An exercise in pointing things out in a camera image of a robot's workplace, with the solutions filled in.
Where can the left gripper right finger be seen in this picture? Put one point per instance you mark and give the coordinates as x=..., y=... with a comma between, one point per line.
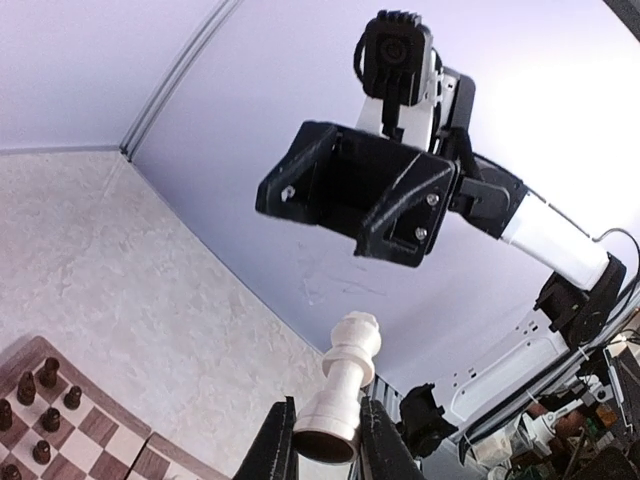
x=383, y=455

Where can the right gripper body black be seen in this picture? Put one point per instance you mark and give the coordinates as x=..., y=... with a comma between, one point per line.
x=389, y=197

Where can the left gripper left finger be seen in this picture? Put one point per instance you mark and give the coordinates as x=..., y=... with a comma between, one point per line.
x=272, y=455

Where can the wooden chess board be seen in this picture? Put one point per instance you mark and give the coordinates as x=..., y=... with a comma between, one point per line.
x=129, y=447

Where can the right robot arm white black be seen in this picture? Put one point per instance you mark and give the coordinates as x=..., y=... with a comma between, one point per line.
x=585, y=281

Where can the black chess pieces row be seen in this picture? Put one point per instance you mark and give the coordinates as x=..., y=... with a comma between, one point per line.
x=41, y=415

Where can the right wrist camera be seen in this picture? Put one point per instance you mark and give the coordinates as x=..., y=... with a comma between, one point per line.
x=412, y=97

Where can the right aluminium frame post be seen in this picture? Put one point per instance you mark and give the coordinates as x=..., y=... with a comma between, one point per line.
x=179, y=67

